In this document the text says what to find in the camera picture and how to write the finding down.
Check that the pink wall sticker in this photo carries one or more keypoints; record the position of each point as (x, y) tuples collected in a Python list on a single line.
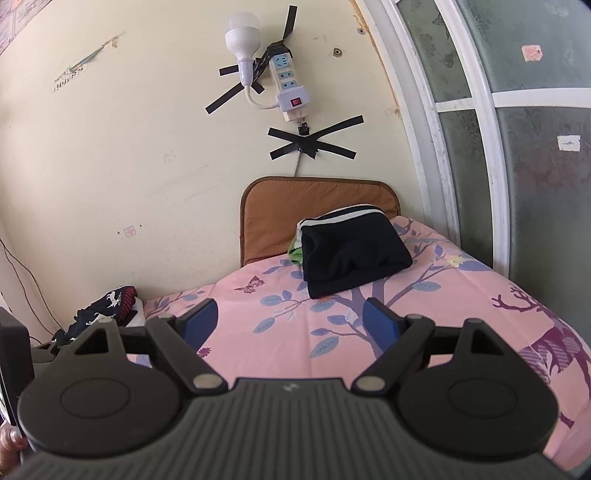
[(130, 230)]

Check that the navy reindeer print sweater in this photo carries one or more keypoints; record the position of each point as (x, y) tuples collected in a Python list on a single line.
[(104, 307)]

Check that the black tape strips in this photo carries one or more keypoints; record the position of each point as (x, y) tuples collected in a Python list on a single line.
[(231, 94)]

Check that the white framed frosted window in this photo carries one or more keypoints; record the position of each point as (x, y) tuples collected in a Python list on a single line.
[(485, 138)]

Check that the white window sticker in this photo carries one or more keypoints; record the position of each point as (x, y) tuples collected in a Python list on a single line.
[(569, 143)]

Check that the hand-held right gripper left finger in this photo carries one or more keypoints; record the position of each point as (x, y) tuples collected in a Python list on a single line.
[(203, 318)]

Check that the torn paper wall label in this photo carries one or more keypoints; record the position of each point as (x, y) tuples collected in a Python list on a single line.
[(74, 74)]

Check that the brown cushion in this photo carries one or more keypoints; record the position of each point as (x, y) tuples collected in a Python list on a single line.
[(268, 221)]

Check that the pink window sticker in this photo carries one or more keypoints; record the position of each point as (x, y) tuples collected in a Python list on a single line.
[(532, 52)]

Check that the black tape cross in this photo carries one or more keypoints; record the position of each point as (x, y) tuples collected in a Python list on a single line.
[(314, 146)]

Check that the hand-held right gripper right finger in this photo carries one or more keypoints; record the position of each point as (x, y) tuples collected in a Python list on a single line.
[(378, 323)]

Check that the white light bulb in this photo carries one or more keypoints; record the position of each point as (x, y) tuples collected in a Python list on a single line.
[(241, 37)]

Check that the white power strip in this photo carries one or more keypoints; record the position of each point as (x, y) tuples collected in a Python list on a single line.
[(288, 83)]

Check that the pink floral bedsheet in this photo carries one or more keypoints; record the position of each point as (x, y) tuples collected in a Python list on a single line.
[(277, 341)]

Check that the white cloth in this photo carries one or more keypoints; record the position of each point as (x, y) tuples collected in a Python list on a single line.
[(136, 316)]

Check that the person's left hand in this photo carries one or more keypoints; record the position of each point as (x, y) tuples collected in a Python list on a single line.
[(10, 445)]

